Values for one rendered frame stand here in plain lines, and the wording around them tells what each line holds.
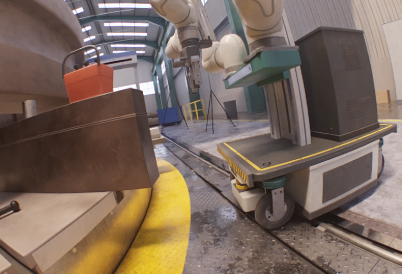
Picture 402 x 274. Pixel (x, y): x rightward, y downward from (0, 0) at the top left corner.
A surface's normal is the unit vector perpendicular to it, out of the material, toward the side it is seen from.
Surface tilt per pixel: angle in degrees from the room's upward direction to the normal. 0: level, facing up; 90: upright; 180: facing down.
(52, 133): 90
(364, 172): 90
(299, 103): 90
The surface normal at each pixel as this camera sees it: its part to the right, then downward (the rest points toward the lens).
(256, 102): 0.31, 0.01
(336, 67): 0.08, 0.05
